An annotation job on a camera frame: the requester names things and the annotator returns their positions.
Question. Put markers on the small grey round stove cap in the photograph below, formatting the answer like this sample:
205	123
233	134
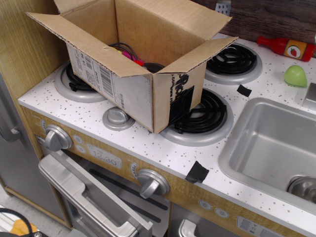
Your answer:
116	119

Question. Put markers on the grey oven knob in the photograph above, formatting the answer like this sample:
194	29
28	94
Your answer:
152	183
57	139

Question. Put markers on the grey faucet base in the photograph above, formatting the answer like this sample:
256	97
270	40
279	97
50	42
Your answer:
309	101

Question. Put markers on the black tape piece rear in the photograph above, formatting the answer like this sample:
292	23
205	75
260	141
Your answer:
244	90

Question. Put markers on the grey metal sink basin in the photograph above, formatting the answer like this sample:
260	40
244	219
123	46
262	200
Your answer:
270	144

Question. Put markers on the black burner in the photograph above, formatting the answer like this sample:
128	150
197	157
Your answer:
74	88
207	123
237	64

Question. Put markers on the grey metal grater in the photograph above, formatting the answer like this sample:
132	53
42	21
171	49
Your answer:
223	6

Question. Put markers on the green toy pear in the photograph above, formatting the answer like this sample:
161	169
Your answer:
295	75

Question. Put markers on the left grey oven knob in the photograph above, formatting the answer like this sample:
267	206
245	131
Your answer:
57	139

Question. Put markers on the right grey oven knob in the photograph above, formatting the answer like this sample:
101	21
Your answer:
152	183

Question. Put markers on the black tape piece front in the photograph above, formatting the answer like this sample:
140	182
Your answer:
197	174

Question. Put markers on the grey toy fridge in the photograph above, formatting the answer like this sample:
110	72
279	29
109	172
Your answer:
19	173

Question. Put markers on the red toy ketchup bottle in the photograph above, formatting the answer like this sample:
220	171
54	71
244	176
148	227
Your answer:
289	47

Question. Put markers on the grey digital clock panel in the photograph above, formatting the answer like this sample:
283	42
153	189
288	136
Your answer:
104	156

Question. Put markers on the silver pot in sink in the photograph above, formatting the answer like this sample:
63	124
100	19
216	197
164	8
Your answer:
303	187

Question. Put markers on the rear right black burner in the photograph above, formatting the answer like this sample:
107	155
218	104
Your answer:
237	64

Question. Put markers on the open brown cardboard box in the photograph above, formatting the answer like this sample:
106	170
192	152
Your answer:
146	56

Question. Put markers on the orange object on floor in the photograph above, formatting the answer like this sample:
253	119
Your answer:
19	228

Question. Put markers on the black tape piece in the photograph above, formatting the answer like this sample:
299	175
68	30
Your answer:
197	174
244	90

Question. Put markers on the grey cabinet door handle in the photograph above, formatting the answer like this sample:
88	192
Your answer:
187	228

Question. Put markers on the rear left black burner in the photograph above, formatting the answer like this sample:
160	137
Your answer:
74	88

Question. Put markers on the grey oven door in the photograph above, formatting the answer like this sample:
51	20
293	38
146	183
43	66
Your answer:
103	204

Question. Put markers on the front right black burner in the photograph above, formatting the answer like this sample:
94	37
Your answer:
207	123

